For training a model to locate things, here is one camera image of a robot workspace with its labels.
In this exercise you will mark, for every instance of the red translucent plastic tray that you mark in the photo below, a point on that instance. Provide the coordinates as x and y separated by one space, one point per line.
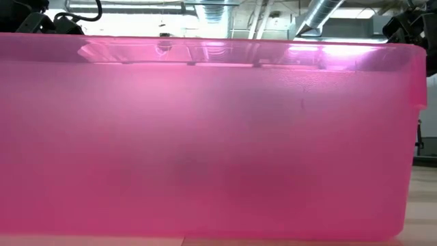
205 153

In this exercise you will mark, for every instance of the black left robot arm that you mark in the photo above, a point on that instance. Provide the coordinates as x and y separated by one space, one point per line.
20 17

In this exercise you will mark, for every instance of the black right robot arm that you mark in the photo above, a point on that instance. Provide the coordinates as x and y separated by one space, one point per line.
413 25

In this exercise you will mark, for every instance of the silver horizontal ceiling pipe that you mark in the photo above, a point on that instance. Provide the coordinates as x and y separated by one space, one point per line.
129 7

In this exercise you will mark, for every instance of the black floor stand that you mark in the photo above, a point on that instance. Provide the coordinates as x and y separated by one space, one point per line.
419 136

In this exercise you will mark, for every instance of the silver spiral round duct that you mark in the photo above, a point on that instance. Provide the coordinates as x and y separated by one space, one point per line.
319 13
213 12

